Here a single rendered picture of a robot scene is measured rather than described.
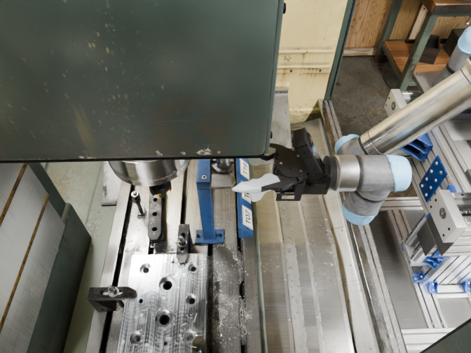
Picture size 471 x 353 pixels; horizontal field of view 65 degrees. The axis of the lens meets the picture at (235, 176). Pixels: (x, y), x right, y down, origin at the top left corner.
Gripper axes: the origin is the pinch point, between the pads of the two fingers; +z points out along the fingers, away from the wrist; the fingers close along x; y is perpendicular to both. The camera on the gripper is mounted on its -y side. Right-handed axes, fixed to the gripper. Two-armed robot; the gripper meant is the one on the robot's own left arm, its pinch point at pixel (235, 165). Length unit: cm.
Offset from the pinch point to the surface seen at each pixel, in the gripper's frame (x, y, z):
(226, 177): 17.2, 25.2, 1.2
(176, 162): -5.6, -7.2, 10.5
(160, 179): -7.3, -4.6, 13.5
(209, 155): -12.2, -16.5, 4.6
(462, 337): -26, 26, -49
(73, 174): 72, 91, 77
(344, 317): -6, 74, -40
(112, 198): 52, 85, 53
